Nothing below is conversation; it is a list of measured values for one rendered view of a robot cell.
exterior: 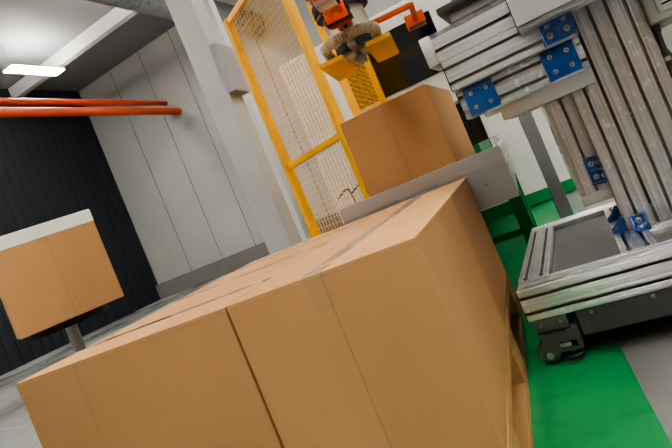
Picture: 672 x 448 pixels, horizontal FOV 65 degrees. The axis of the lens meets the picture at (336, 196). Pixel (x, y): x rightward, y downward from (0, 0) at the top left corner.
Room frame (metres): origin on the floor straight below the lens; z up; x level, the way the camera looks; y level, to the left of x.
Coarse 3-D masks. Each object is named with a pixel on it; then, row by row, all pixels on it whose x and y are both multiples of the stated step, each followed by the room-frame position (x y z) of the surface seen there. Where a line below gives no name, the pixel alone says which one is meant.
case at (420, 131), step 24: (408, 96) 2.13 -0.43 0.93; (432, 96) 2.16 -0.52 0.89; (360, 120) 2.22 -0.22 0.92; (384, 120) 2.19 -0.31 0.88; (408, 120) 2.15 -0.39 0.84; (432, 120) 2.11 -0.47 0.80; (456, 120) 2.49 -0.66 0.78; (360, 144) 2.24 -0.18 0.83; (384, 144) 2.20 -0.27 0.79; (408, 144) 2.16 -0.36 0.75; (432, 144) 2.13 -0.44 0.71; (456, 144) 2.25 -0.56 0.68; (360, 168) 2.25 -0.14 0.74; (384, 168) 2.22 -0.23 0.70; (408, 168) 2.18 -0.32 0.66; (432, 168) 2.14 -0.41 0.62
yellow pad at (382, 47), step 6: (378, 36) 1.92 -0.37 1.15; (384, 36) 1.91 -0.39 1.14; (390, 36) 1.91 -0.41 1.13; (366, 42) 1.93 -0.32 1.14; (372, 42) 1.92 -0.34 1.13; (378, 42) 1.93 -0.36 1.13; (384, 42) 1.96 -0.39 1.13; (390, 42) 2.00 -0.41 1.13; (372, 48) 1.98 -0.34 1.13; (378, 48) 2.01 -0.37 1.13; (384, 48) 2.05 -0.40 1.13; (390, 48) 2.09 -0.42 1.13; (396, 48) 2.13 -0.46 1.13; (372, 54) 2.07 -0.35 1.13; (378, 54) 2.11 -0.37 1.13; (384, 54) 2.15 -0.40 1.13; (390, 54) 2.19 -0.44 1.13; (396, 54) 2.24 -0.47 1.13; (378, 60) 2.21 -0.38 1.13
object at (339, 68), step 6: (330, 60) 1.96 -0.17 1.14; (336, 60) 1.96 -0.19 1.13; (342, 60) 1.97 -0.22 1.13; (348, 60) 2.06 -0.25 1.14; (324, 66) 1.97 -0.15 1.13; (330, 66) 1.98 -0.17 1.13; (336, 66) 2.02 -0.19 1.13; (342, 66) 2.06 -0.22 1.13; (348, 66) 2.10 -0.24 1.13; (354, 66) 2.19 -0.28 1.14; (330, 72) 2.07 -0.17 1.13; (336, 72) 2.12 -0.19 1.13; (342, 72) 2.16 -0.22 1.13; (348, 72) 2.20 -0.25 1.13; (354, 72) 2.25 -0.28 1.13; (336, 78) 2.22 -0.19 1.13; (342, 78) 2.27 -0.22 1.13
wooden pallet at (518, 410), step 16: (512, 288) 1.98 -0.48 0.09; (512, 304) 1.88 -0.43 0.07; (512, 320) 1.86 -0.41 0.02; (512, 336) 1.48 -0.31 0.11; (512, 352) 1.38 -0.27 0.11; (512, 368) 1.38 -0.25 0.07; (512, 384) 1.39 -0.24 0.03; (512, 400) 1.32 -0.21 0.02; (528, 400) 1.31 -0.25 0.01; (512, 416) 1.25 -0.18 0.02; (528, 416) 1.22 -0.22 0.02; (512, 432) 0.99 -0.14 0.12; (528, 432) 1.15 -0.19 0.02
